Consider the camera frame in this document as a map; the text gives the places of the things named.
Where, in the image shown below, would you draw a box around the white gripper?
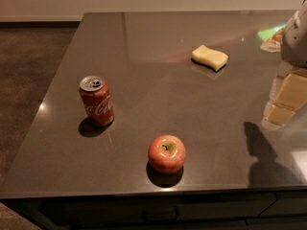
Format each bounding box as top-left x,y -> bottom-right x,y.
264,0 -> 307,126

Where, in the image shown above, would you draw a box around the red apple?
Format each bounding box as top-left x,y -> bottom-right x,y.
148,135 -> 186,174

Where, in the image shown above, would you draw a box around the yellow sponge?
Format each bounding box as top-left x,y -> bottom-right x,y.
191,45 -> 228,72

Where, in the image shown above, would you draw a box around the dark cabinet drawer front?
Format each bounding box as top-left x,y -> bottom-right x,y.
40,193 -> 276,226

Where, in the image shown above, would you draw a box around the red Coca-Cola can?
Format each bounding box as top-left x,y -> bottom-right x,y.
80,76 -> 114,127

